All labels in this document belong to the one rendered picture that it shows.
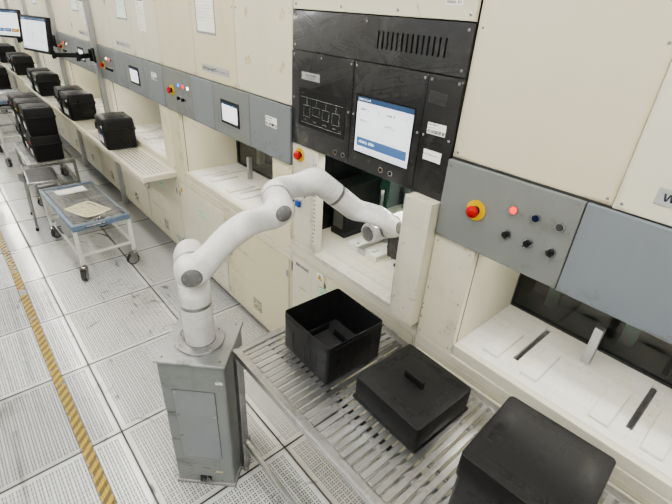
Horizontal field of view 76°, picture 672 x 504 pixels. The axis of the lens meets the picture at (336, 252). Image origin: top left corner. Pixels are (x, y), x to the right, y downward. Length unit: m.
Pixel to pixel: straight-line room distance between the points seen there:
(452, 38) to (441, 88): 0.14
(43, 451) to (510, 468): 2.18
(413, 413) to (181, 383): 0.92
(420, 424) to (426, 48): 1.18
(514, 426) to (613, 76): 0.92
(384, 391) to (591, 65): 1.10
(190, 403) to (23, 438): 1.11
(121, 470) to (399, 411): 1.49
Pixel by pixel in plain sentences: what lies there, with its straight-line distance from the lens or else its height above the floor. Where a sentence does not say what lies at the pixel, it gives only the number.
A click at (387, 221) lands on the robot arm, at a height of 1.27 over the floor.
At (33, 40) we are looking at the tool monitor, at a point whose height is 1.59.
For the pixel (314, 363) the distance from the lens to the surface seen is 1.64.
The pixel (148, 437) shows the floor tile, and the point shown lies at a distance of 2.58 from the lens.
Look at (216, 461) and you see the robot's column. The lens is 2.20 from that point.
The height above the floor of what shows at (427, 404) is 0.86.
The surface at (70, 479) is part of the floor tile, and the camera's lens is 2.56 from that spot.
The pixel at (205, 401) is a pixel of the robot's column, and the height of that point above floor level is 0.56.
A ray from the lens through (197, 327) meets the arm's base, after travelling 1.75.
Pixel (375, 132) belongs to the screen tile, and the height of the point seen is 1.56.
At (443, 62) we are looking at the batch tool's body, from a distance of 1.49.
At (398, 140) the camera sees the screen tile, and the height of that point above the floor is 1.56.
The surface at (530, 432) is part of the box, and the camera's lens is 1.34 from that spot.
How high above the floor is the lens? 1.96
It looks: 30 degrees down
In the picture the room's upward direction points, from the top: 4 degrees clockwise
